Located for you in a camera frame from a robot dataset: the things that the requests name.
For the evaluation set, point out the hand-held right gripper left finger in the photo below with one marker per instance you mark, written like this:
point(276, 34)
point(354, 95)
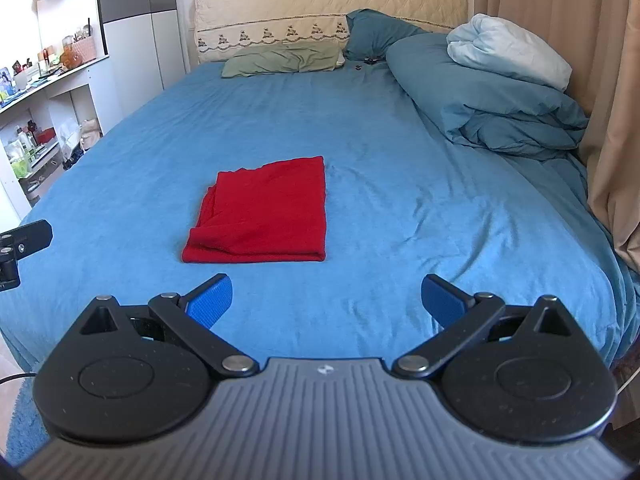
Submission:
point(210, 302)

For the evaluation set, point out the red sweater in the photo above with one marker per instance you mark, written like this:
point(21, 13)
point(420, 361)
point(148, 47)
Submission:
point(270, 210)

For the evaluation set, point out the blue fluffy rug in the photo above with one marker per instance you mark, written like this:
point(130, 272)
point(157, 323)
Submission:
point(25, 420)

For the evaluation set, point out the light blue quilt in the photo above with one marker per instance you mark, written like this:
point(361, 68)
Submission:
point(510, 50)

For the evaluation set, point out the white and grey wardrobe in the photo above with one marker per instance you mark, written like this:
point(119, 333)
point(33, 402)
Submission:
point(135, 60)

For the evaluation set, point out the green plastic bag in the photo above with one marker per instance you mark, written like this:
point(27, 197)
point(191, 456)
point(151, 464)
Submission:
point(21, 167)

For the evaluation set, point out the red box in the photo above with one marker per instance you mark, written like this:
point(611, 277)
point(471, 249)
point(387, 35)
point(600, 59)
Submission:
point(45, 136)

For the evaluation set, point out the white plastic bag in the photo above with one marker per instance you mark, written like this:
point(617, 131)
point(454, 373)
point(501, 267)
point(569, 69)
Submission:
point(69, 137)

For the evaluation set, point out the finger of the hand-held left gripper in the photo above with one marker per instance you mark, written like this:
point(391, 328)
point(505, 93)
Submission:
point(27, 237)

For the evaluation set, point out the small dark hair clip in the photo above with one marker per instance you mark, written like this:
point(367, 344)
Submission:
point(370, 61)

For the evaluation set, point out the cream quilted headboard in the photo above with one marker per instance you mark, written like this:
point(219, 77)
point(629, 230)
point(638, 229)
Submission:
point(325, 5)

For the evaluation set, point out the green pillow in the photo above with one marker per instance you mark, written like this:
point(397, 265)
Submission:
point(280, 60)

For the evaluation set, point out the bed with blue sheet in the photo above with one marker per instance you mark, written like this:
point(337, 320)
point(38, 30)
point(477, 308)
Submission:
point(400, 160)

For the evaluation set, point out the white shelf desk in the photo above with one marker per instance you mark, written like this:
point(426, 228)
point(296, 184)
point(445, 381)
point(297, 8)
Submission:
point(70, 87)

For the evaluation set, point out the teal duvet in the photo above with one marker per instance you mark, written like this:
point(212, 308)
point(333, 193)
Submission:
point(450, 90)

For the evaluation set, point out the beige bag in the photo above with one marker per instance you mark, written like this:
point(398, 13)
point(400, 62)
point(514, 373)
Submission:
point(90, 135)

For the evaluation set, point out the brown teddy bear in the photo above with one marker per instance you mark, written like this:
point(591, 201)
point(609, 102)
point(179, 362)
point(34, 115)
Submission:
point(71, 57)

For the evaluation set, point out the pink storage box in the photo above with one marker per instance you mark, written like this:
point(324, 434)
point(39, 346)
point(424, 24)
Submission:
point(86, 50)

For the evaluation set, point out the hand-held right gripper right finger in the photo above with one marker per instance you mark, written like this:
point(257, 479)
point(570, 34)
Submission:
point(442, 302)

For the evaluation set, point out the teal pillow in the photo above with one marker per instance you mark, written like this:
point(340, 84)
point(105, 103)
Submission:
point(375, 32)

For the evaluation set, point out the beige curtain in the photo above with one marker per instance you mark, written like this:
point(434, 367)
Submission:
point(550, 10)

